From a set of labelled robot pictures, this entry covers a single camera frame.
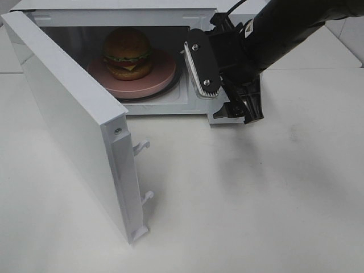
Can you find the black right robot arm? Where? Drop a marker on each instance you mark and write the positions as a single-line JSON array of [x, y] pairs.
[[284, 24]]

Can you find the white microwave oven body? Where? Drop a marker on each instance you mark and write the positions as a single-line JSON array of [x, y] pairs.
[[80, 27]]

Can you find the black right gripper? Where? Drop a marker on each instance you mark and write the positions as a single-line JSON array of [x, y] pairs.
[[239, 74]]

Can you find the white microwave door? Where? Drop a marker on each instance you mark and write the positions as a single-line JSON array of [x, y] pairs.
[[88, 123]]

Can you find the pink round plate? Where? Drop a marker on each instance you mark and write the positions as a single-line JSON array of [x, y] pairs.
[[140, 81]]

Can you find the toy hamburger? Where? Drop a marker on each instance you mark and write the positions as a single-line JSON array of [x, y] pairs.
[[127, 54]]

